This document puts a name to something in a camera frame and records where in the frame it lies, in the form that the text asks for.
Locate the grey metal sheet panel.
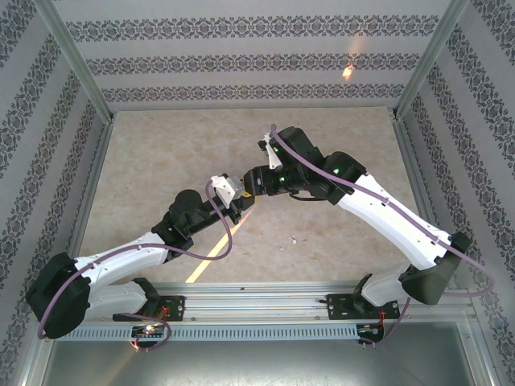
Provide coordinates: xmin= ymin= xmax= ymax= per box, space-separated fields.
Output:
xmin=39 ymin=321 xmax=490 ymax=386

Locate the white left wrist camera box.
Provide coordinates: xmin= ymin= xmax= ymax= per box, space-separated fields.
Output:
xmin=209 ymin=173 xmax=245 ymax=207

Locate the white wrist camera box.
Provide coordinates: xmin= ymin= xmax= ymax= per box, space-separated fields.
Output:
xmin=257 ymin=132 xmax=285 ymax=170
xmin=209 ymin=173 xmax=245 ymax=207

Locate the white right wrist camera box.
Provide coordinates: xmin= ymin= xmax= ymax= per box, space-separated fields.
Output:
xmin=257 ymin=132 xmax=285 ymax=170

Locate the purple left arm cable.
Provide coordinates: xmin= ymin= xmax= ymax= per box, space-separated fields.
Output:
xmin=38 ymin=179 xmax=234 ymax=353

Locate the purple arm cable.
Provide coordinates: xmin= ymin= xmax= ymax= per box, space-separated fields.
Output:
xmin=38 ymin=179 xmax=234 ymax=353
xmin=270 ymin=123 xmax=494 ymax=347

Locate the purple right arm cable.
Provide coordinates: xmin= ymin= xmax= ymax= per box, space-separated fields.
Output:
xmin=270 ymin=123 xmax=494 ymax=347

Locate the aluminium side frame rail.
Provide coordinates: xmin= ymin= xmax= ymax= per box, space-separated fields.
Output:
xmin=392 ymin=114 xmax=459 ymax=290
xmin=66 ymin=120 xmax=116 ymax=258

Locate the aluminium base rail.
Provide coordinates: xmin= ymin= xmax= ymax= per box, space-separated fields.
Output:
xmin=136 ymin=281 xmax=478 ymax=322

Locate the grey slotted cable duct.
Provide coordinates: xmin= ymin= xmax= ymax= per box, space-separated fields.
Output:
xmin=60 ymin=323 xmax=360 ymax=343

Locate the aluminium frame post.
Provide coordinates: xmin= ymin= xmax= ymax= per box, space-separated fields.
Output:
xmin=393 ymin=0 xmax=474 ymax=120
xmin=31 ymin=0 xmax=116 ymax=124

